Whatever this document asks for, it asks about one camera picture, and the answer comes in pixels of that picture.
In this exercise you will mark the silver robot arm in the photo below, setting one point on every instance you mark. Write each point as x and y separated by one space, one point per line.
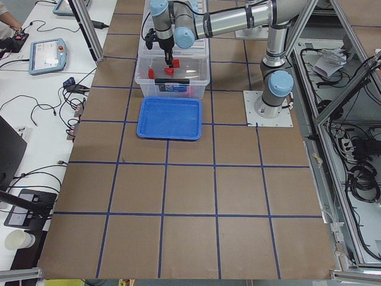
284 19

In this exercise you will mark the aluminium frame post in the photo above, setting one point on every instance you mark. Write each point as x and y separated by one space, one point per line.
84 21

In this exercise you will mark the blue plastic tray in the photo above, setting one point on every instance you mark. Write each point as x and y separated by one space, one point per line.
170 118

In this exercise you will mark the white paper cup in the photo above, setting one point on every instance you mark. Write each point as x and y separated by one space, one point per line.
19 239

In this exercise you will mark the black box latch handle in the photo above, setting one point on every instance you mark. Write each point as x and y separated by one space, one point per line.
179 81

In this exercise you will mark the red block with round peg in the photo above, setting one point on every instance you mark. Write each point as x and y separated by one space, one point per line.
176 63

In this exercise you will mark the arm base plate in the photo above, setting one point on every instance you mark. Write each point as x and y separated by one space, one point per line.
258 114

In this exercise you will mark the black power adapter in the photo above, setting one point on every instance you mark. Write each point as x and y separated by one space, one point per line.
99 25

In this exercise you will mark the clear plastic box lid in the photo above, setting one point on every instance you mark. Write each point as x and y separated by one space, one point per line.
177 19

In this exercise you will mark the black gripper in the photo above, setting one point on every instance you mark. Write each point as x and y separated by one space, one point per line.
165 44

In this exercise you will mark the red block in box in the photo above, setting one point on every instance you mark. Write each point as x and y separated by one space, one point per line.
151 73
169 71
190 93

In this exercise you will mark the clear plastic storage box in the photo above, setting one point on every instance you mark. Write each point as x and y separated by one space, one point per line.
197 70

